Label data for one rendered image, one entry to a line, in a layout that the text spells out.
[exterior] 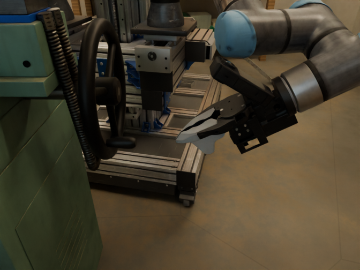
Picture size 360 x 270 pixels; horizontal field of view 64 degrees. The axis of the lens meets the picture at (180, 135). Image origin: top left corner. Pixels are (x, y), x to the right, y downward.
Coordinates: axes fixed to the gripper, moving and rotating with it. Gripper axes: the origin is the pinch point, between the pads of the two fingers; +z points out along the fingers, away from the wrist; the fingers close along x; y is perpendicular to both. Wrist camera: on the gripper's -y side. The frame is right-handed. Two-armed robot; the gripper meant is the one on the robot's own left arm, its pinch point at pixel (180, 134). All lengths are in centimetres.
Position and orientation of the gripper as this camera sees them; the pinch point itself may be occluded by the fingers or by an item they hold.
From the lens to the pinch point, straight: 53.5
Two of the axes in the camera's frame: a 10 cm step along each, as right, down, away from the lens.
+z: -8.7, 4.2, 2.7
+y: 5.0, 7.4, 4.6
